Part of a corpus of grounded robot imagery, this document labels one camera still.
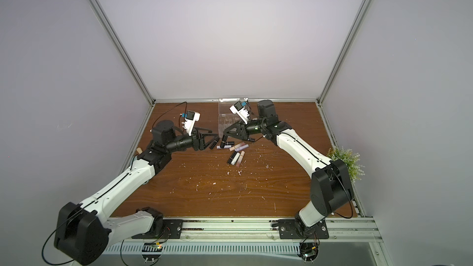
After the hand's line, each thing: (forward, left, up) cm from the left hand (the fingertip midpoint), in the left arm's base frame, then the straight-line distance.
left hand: (215, 135), depth 72 cm
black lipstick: (-1, -3, -3) cm, 4 cm away
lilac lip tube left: (-2, -4, -5) cm, 7 cm away
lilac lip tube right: (+9, -10, -25) cm, 29 cm away
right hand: (+3, -4, +1) cm, 5 cm away
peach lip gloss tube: (+9, -7, -25) cm, 27 cm away
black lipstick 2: (+15, -15, -26) cm, 33 cm away
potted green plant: (-5, -57, -10) cm, 58 cm away
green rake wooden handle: (+7, +45, -26) cm, 53 cm away
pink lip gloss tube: (+5, -10, -26) cm, 28 cm away
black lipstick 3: (+2, -4, -26) cm, 26 cm away
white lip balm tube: (+2, -7, -25) cm, 26 cm away
